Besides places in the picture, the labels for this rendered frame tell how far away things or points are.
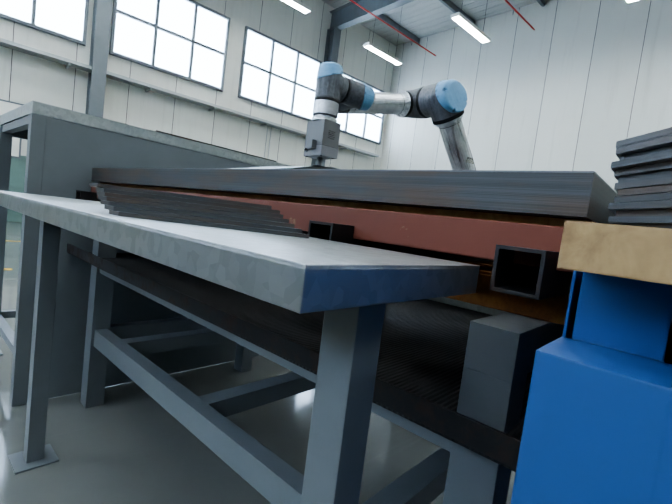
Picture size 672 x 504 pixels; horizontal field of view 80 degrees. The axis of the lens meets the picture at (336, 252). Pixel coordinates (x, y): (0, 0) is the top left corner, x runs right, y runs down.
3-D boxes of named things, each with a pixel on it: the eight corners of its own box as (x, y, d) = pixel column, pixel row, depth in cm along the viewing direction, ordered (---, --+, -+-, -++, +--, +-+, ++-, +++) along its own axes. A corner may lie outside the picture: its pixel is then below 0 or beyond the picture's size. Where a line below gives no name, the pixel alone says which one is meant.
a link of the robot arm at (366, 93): (356, 91, 133) (329, 81, 127) (378, 84, 124) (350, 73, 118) (353, 115, 134) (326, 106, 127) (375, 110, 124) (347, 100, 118)
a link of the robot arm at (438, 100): (470, 205, 174) (431, 80, 151) (501, 206, 161) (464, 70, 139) (453, 219, 169) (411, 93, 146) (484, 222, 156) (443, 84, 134)
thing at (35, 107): (31, 112, 132) (32, 100, 132) (-1, 125, 172) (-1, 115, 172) (311, 178, 229) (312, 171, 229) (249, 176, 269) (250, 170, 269)
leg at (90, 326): (85, 408, 144) (100, 222, 139) (80, 401, 148) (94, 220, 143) (103, 404, 149) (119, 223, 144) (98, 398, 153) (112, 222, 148)
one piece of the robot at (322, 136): (299, 106, 119) (293, 162, 120) (318, 102, 112) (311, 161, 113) (325, 115, 125) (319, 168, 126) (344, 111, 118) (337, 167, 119)
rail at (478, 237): (576, 273, 42) (586, 217, 42) (90, 197, 145) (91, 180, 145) (592, 272, 49) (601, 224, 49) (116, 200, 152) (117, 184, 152)
